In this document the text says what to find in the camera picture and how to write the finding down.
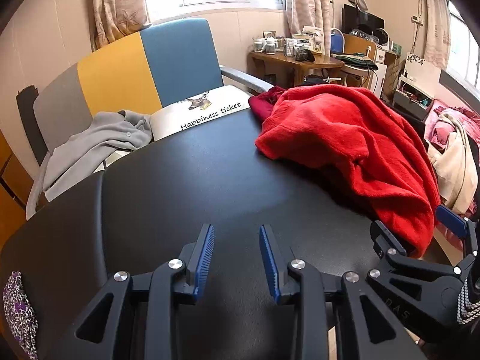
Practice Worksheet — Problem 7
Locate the red knit sweater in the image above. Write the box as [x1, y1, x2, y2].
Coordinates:
[255, 84, 441, 259]

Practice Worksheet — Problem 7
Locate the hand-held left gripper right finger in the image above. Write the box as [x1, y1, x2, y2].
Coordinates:
[259, 225, 428, 360]

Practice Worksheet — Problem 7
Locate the beige patterned curtain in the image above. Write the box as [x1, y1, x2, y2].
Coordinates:
[283, 0, 334, 36]
[92, 0, 152, 51]
[424, 0, 452, 70]

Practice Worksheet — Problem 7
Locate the black monitor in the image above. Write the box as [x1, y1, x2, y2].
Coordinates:
[342, 4, 385, 34]

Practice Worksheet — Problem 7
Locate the cream cloth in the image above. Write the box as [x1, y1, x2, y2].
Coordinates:
[427, 120, 473, 212]

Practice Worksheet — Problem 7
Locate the purple leopard print cloth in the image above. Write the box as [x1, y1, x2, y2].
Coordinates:
[3, 271, 39, 360]

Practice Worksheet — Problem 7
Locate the wooden desk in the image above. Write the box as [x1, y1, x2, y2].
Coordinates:
[249, 50, 346, 89]

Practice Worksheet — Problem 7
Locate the side window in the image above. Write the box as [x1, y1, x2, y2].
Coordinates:
[446, 2, 480, 87]

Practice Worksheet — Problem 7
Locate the maroon garment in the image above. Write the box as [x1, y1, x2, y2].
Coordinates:
[248, 85, 287, 121]

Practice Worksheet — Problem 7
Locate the grey yellow blue sofa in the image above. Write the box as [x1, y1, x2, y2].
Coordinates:
[17, 18, 274, 181]

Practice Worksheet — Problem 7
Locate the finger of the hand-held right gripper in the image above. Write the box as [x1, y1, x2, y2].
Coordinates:
[369, 220, 409, 269]
[436, 205, 480, 274]

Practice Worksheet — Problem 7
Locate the grey garment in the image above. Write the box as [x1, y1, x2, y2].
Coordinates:
[25, 109, 154, 220]

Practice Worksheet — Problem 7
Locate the dark green cloth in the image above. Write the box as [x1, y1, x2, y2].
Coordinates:
[335, 53, 379, 70]

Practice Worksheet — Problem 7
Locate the orange wooden wardrobe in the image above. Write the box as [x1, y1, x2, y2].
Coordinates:
[0, 127, 49, 241]

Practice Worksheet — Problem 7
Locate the white printed cushion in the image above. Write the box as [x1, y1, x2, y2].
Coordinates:
[150, 85, 251, 143]

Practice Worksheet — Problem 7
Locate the blue chair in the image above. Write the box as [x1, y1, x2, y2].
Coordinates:
[330, 28, 346, 55]

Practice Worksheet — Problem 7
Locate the white stool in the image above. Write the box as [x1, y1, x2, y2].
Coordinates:
[339, 64, 372, 91]

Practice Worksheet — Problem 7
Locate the pink blanket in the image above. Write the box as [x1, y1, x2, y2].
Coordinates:
[424, 99, 480, 151]

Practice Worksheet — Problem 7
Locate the white shelf unit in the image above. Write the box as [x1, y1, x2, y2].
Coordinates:
[392, 52, 439, 111]

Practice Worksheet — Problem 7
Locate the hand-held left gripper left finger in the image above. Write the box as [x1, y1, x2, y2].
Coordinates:
[49, 224, 216, 360]

